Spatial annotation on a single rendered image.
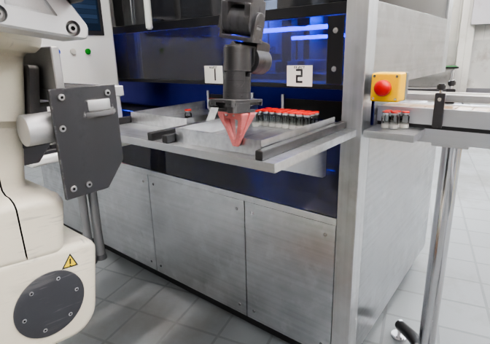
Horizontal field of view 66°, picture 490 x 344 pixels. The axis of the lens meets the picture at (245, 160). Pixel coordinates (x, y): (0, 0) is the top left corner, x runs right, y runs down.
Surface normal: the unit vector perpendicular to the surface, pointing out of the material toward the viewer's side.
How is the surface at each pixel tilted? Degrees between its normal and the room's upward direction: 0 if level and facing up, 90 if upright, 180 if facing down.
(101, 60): 90
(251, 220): 90
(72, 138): 90
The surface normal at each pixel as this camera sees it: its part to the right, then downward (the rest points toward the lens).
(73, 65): 0.80, 0.15
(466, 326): -0.03, -0.96
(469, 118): -0.61, 0.23
